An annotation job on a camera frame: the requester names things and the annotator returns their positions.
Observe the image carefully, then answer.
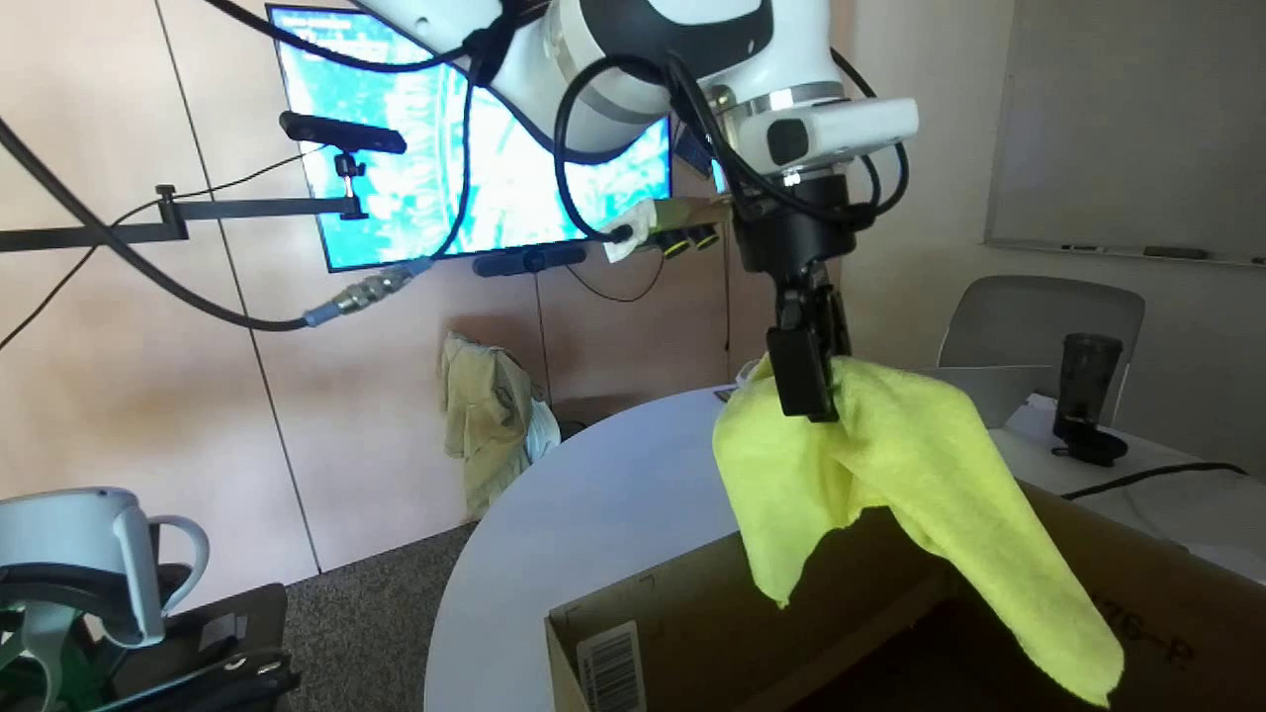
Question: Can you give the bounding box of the black table cable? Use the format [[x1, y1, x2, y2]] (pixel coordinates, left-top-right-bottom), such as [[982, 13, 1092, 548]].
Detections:
[[1060, 455, 1249, 507]]

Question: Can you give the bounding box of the silver laptop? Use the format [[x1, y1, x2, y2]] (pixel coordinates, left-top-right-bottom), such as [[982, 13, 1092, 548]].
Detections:
[[966, 358, 1060, 431]]

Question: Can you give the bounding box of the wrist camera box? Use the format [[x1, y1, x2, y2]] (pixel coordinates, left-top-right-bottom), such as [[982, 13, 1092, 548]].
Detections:
[[616, 196, 728, 263]]

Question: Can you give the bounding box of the grey office chair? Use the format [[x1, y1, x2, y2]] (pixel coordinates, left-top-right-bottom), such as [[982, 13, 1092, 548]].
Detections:
[[935, 274, 1146, 427]]

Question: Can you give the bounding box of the wall mounted tv screen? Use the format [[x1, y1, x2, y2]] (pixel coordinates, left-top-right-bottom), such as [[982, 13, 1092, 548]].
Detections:
[[265, 0, 680, 278]]

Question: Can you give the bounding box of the whiteboard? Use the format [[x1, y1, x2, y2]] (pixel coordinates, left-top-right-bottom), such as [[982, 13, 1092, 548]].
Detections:
[[982, 0, 1266, 274]]

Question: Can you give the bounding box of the black equipment clutter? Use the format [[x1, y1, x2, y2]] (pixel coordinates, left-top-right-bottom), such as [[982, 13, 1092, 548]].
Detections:
[[74, 577, 306, 712]]

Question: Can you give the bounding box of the black bar under tv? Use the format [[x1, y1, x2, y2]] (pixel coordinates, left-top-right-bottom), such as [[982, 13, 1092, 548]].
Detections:
[[469, 238, 591, 279]]

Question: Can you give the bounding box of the black cup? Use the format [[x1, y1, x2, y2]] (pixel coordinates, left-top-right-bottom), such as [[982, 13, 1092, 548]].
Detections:
[[1054, 331, 1127, 437]]

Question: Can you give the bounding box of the yellow microfibre cloth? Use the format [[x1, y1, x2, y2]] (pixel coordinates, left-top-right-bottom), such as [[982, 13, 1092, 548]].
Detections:
[[709, 353, 1127, 712]]

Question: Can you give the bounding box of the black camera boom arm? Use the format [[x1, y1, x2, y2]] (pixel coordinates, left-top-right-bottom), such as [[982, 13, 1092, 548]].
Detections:
[[0, 149, 372, 253]]

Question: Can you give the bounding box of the black stereo camera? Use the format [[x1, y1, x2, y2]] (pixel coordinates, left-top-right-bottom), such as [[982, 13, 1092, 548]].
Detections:
[[278, 108, 410, 158]]

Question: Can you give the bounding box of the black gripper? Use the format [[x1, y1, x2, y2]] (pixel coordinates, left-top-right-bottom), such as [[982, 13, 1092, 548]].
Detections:
[[728, 172, 861, 427]]

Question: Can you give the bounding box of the brown cardboard box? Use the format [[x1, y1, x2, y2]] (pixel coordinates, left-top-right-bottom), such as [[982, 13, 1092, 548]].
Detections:
[[542, 486, 1266, 712]]

